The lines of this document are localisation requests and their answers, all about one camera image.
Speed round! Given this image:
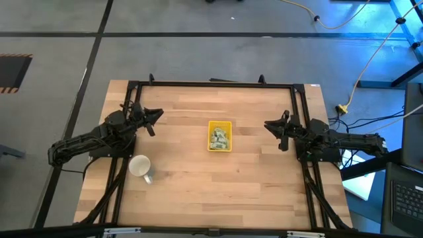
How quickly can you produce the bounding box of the white paper sheet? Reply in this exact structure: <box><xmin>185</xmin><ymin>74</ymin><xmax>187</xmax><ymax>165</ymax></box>
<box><xmin>340</xmin><ymin>150</ymin><xmax>377</xmax><ymax>202</ymax></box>

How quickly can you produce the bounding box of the long yellow power cord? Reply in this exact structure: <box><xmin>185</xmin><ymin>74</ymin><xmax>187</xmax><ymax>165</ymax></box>
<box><xmin>343</xmin><ymin>0</ymin><xmax>423</xmax><ymax>108</ymax></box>

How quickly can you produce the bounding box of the black laptop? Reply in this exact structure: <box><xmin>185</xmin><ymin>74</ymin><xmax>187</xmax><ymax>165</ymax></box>
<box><xmin>379</xmin><ymin>161</ymin><xmax>423</xmax><ymax>238</ymax></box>

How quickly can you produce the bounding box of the black aluminium table frame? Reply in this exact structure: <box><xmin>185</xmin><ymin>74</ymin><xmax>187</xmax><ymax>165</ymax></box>
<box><xmin>74</xmin><ymin>74</ymin><xmax>353</xmax><ymax>232</ymax></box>

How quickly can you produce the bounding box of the grey floor object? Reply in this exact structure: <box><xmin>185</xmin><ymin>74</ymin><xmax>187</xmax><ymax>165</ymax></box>
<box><xmin>0</xmin><ymin>144</ymin><xmax>26</xmax><ymax>159</ymax></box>

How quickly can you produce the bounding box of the black cable bundle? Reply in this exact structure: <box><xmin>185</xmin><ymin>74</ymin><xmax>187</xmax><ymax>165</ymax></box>
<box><xmin>328</xmin><ymin>108</ymin><xmax>406</xmax><ymax>133</ymax></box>

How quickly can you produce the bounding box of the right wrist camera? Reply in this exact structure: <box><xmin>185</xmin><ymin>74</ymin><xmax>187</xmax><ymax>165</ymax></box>
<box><xmin>279</xmin><ymin>134</ymin><xmax>291</xmax><ymax>152</ymax></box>

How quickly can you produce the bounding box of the black desk crossbar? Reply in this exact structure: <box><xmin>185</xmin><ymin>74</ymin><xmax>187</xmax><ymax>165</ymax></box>
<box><xmin>340</xmin><ymin>148</ymin><xmax>403</xmax><ymax>181</ymax></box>

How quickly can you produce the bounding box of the ceramic mug with handle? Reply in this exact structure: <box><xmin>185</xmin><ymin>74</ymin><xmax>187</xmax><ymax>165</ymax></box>
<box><xmin>128</xmin><ymin>154</ymin><xmax>156</xmax><ymax>185</ymax></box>

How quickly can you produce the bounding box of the short yellow power cord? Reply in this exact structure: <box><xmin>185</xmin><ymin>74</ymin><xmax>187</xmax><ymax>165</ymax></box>
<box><xmin>280</xmin><ymin>0</ymin><xmax>373</xmax><ymax>30</ymax></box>

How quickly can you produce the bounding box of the yellow plastic slotted basket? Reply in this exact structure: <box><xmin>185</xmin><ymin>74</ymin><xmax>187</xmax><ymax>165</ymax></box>
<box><xmin>207</xmin><ymin>120</ymin><xmax>233</xmax><ymax>153</ymax></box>

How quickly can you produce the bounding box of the black hazard-striped floor mat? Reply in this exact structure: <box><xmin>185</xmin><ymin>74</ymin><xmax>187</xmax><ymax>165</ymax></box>
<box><xmin>0</xmin><ymin>53</ymin><xmax>34</xmax><ymax>94</ymax></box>

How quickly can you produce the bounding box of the blue metal desk frame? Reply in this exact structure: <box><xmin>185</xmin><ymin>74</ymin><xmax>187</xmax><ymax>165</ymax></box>
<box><xmin>356</xmin><ymin>0</ymin><xmax>423</xmax><ymax>89</ymax></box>

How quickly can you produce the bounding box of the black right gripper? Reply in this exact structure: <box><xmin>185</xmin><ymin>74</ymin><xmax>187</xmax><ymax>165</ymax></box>
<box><xmin>264</xmin><ymin>110</ymin><xmax>307</xmax><ymax>141</ymax></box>

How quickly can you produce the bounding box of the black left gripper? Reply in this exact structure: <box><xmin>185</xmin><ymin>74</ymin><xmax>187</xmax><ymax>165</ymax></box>
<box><xmin>124</xmin><ymin>102</ymin><xmax>165</xmax><ymax>130</ymax></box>

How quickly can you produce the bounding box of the beige cable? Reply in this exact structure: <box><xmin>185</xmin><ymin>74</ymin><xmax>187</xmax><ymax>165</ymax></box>
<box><xmin>383</xmin><ymin>104</ymin><xmax>423</xmax><ymax>128</ymax></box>

